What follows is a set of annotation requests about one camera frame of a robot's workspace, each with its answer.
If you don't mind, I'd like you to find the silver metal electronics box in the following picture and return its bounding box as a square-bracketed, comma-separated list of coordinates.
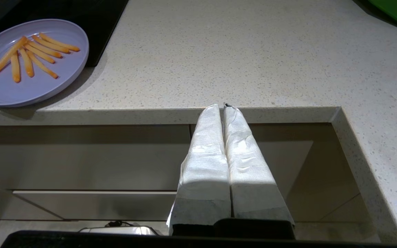
[79, 220, 158, 236]

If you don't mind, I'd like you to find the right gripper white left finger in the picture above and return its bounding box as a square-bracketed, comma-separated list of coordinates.
[166, 104, 232, 226]

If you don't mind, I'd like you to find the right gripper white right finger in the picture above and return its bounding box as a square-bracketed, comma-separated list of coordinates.
[223, 103, 294, 223]

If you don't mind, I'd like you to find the beige base cabinet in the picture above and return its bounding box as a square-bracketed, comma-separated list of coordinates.
[0, 123, 380, 241]

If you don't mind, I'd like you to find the black induction cooktop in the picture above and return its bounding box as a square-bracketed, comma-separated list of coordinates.
[0, 0, 129, 68]

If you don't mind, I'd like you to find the long orange french fry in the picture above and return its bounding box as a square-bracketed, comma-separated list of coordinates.
[0, 36, 28, 75]

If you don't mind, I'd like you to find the lilac round plate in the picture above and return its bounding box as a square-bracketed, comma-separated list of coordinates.
[0, 19, 89, 107]

